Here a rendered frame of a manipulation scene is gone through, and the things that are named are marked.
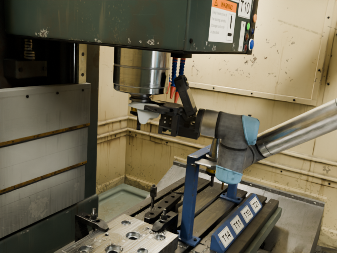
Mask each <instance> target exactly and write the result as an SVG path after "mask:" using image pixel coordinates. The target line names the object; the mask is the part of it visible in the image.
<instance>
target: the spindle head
mask: <svg viewBox="0 0 337 253"><path fill-rule="evenodd" d="M226 1H230V2H233V3H236V4H237V7H236V15H235V24H234V33H233V42H232V43H226V42H213V41H208V39H209V29H210V18H211V8H212V0H4V3H5V31H6V36H8V37H18V38H28V39H38V40H47V41H57V42H67V43H77V44H87V45H97V46H107V47H117V48H127V49H137V50H147V51H157V52H167V53H177V54H237V55H247V50H246V52H243V49H242V51H238V48H239V40H240V32H241V23H242V21H243V22H246V23H247V22H249V23H251V15H252V6H253V0H252V3H251V11H250V19H247V18H243V17H239V16H237V14H238V5H239V3H238V2H235V1H232V0H226ZM249 31H250V29H249V30H248V31H246V25H245V32H244V36H245V33H248V35H249ZM245 43H246V44H247V46H248V41H247V42H245V40H243V46H244V44H245Z"/></svg>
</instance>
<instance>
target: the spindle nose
mask: <svg viewBox="0 0 337 253"><path fill-rule="evenodd" d="M113 63H114V65H113V88H114V89H115V90H116V91H119V92H123V93H129V94H139V95H160V94H165V93H167V91H168V86H169V79H170V66H171V53H167V52H157V51H147V50H137V49H127V48H117V47H114V62H113Z"/></svg>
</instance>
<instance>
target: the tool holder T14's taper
mask: <svg viewBox="0 0 337 253"><path fill-rule="evenodd" d="M220 142H221V139H217V138H213V140H212V144H211V148H210V152H209V157H212V158H218V154H219V148H220Z"/></svg>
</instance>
